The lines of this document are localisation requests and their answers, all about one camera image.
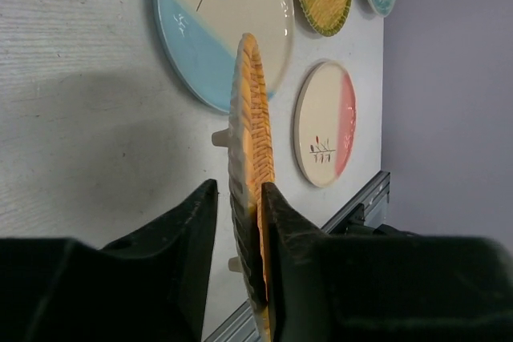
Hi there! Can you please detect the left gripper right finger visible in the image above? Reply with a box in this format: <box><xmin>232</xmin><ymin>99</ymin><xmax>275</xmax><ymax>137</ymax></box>
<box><xmin>262</xmin><ymin>183</ymin><xmax>512</xmax><ymax>341</ymax></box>

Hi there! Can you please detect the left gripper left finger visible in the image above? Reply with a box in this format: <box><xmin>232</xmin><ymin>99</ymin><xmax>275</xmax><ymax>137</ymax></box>
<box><xmin>1</xmin><ymin>179</ymin><xmax>218</xmax><ymax>341</ymax></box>

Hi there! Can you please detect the round orange woven plate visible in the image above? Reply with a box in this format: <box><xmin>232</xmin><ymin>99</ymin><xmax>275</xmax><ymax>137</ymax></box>
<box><xmin>212</xmin><ymin>33</ymin><xmax>275</xmax><ymax>341</ymax></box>

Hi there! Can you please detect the cream pink plate with sprig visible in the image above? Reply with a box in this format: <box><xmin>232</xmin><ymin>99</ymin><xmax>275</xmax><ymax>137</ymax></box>
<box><xmin>293</xmin><ymin>61</ymin><xmax>357</xmax><ymax>187</ymax></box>

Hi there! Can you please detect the cream blue plate with sprig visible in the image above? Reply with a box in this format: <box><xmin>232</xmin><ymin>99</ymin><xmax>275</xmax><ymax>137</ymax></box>
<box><xmin>153</xmin><ymin>0</ymin><xmax>295</xmax><ymax>114</ymax></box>

